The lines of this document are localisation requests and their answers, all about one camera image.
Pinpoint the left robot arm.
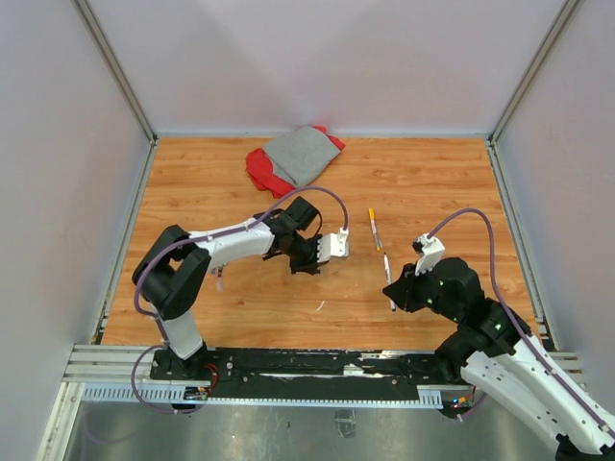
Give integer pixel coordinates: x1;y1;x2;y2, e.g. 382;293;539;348
132;197;322;380

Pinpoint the white pen yellow end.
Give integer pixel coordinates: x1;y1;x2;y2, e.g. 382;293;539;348
368;207;382;251

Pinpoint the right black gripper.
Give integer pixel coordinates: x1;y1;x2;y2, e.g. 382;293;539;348
384;258;462;322

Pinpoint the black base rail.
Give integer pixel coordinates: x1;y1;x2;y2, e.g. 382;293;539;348
150;348;467;400

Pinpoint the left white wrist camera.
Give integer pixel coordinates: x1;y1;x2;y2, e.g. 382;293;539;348
317;228;350;263

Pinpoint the red cloth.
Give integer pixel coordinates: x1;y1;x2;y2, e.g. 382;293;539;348
245;126;345;199

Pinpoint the white pen black end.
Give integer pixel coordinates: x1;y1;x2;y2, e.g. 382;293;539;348
382;252;397;312

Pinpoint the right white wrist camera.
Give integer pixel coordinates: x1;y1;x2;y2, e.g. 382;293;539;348
412;233;445;276

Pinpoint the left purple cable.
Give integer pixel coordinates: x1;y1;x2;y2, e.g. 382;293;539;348
131;185;350;415

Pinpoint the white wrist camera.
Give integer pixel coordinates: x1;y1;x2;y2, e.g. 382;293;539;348
412;233;445;276
317;228;350;263

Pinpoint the grey cable duct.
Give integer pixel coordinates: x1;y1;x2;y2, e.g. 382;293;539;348
82;383;444;410

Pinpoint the aluminium frame rail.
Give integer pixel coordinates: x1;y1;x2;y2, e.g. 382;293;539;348
62;345;154;383

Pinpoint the purple pen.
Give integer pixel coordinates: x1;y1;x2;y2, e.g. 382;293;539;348
210;266;224;293

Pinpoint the purple cable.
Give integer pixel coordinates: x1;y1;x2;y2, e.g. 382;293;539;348
131;185;350;415
427;207;615;433

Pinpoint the grey folded cloth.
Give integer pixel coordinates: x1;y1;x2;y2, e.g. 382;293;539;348
262;126;343;187

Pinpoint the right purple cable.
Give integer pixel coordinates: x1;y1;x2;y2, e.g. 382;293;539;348
427;207;615;433

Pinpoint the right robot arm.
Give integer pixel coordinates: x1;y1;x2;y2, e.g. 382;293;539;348
382;257;614;460

